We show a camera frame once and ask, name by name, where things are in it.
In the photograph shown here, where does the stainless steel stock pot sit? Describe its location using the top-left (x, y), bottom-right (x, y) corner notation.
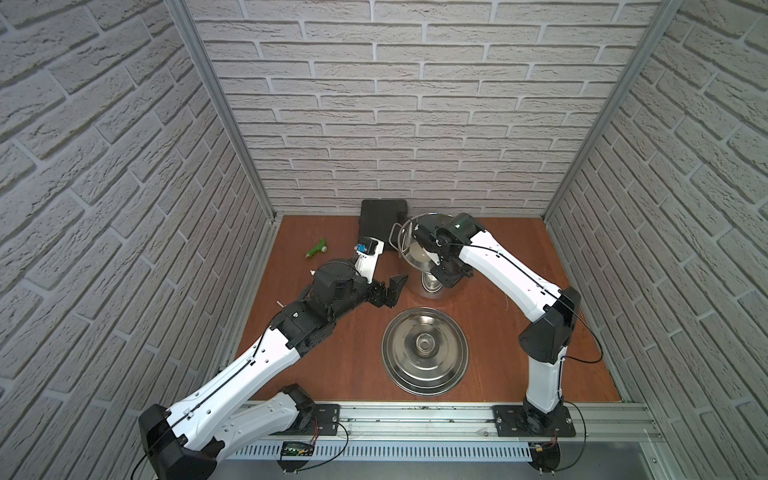
top-left (389, 213), bottom-right (467, 300)

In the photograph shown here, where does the stainless steel pot lid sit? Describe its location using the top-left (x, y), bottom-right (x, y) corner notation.
top-left (382, 307), bottom-right (469, 397)

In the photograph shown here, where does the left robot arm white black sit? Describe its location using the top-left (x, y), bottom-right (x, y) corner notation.
top-left (138, 260), bottom-right (408, 479)

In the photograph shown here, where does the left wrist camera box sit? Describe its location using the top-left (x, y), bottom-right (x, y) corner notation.
top-left (355, 236), bottom-right (384, 284)

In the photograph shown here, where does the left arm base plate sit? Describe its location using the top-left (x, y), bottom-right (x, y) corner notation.
top-left (284, 403), bottom-right (340, 437)

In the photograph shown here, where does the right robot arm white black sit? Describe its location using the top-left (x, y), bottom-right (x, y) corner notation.
top-left (410, 213), bottom-right (581, 421)

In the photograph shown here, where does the small green circuit board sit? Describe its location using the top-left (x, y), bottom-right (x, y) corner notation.
top-left (280, 441), bottom-right (315, 458)

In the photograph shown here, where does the right black connector board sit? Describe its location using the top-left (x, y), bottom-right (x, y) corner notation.
top-left (529, 443), bottom-right (561, 474)

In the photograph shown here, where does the green plastic tap fitting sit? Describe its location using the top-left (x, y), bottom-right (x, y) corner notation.
top-left (305, 238), bottom-right (328, 259)

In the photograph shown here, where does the aluminium front rail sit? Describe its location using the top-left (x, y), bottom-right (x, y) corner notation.
top-left (227, 400), bottom-right (664, 444)

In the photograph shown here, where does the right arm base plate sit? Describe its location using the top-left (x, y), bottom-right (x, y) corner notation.
top-left (491, 403), bottom-right (576, 438)

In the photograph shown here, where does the white ventilation grille strip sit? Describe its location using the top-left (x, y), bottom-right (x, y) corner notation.
top-left (229, 440), bottom-right (532, 463)

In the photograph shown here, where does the black plastic tool case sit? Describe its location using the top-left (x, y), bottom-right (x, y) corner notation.
top-left (358, 199), bottom-right (408, 251)

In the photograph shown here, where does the cream plastic ladle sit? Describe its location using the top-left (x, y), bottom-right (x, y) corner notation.
top-left (410, 243), bottom-right (440, 265)

